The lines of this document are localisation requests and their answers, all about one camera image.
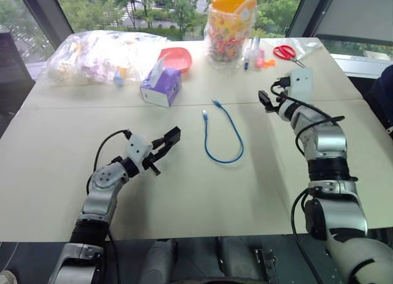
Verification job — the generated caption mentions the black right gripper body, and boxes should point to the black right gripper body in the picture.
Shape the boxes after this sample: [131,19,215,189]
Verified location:
[271,93,290,109]

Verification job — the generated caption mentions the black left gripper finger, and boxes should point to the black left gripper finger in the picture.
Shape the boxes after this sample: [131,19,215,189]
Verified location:
[152,126,182,150]
[151,141,179,164]

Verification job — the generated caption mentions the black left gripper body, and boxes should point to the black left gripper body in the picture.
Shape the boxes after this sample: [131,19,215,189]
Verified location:
[142,151,162,177]

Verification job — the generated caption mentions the purple white tissue box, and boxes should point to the purple white tissue box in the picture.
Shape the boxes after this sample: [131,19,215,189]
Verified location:
[139,55,183,109]

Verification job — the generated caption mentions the small pink plastic item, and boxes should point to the small pink plastic item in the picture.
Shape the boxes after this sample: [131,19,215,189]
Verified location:
[254,49,266,69]

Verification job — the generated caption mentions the small clear plastic bag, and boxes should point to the small clear plastic bag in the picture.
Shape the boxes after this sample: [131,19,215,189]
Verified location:
[266,36,324,63]

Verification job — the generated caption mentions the clear bag of colourful candies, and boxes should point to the clear bag of colourful candies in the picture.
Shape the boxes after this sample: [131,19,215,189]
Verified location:
[203,0,257,71]

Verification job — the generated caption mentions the red plastic bowl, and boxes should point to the red plastic bowl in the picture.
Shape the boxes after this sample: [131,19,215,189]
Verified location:
[157,46,193,74]

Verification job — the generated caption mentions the small blue yellow bottle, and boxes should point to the small blue yellow bottle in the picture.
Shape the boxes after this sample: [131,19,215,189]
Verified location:
[112,66,128,88]

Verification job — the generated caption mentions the dark navy clothed person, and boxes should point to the dark navy clothed person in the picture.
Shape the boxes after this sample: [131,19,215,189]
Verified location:
[364,64,393,138]

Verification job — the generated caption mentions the grey window blind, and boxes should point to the grey window blind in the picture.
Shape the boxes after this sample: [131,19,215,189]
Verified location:
[287,0,393,46]

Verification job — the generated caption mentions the large clear plastic bag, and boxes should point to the large clear plastic bag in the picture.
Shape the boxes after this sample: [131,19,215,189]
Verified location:
[45,30,168,87]

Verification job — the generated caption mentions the grey shoe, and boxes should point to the grey shoe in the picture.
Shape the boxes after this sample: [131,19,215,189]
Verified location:
[0,269,18,284]

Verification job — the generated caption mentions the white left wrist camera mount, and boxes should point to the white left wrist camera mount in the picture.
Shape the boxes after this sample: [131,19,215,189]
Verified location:
[126,134,154,172]

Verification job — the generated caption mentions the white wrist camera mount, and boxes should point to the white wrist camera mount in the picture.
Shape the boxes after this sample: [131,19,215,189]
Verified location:
[289,67,314,101]
[126,134,154,172]

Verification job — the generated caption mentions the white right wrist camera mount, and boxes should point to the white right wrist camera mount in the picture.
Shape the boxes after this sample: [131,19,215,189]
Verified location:
[289,67,314,101]

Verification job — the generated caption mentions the blue Ethernet cable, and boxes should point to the blue Ethernet cable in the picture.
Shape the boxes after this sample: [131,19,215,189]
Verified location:
[201,97,246,164]

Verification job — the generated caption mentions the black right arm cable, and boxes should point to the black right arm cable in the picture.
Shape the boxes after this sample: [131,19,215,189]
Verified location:
[270,77,346,284]

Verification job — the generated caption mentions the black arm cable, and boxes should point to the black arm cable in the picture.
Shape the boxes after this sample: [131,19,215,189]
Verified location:
[270,77,346,284]
[86,129,133,284]

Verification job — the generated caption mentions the red handled scissors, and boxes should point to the red handled scissors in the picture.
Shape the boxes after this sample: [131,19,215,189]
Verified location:
[273,44,306,69]

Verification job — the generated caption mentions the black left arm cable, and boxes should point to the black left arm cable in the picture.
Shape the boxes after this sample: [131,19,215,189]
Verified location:
[86,129,133,284]

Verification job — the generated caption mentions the black metal bracket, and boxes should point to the black metal bracket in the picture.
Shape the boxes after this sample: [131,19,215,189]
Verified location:
[254,248,278,284]

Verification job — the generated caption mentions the black window frame pillar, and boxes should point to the black window frame pillar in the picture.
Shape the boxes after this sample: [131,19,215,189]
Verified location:
[21,0,75,50]

